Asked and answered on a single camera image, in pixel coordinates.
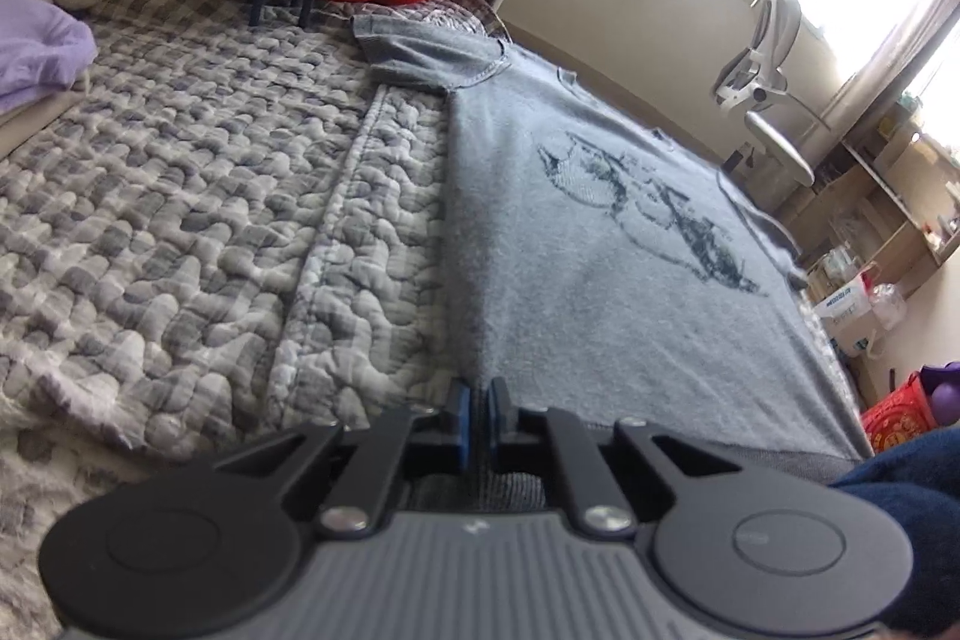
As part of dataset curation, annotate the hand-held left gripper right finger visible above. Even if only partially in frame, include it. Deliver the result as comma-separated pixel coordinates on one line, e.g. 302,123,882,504
486,376,741,540

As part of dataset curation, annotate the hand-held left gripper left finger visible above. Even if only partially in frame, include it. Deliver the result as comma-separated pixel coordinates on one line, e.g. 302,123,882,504
214,377,473,536

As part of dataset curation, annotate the grey printed t-shirt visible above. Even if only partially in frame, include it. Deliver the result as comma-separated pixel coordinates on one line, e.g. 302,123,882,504
351,6,875,513

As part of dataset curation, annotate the grey quilted blanket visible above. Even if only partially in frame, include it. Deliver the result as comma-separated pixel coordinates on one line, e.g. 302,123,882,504
0,0,871,640

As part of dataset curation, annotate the white bag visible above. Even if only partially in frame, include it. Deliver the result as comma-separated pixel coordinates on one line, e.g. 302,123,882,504
814,265,891,360

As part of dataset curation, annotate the red bag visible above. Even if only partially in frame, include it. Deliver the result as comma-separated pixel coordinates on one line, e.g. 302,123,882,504
861,374,940,457

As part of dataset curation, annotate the person's dark blue clothing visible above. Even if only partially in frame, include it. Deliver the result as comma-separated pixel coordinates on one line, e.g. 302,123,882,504
829,426,960,640

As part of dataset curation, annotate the wooden shelf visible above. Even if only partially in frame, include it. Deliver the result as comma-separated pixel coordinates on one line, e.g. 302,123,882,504
780,115,960,281

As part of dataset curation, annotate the purple ball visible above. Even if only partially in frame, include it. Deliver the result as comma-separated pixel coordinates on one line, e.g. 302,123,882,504
921,362,960,431

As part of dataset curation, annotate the white office chair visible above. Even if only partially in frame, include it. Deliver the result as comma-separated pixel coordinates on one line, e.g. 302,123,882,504
712,0,835,188

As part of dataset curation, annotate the grey curtain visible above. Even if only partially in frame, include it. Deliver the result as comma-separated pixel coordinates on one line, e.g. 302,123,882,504
780,6,960,221

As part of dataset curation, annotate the beige cloth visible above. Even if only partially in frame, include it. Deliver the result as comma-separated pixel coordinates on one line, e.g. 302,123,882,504
0,81,92,161

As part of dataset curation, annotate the purple cloth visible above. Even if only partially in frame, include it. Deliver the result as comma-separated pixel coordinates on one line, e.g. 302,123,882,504
0,0,98,116

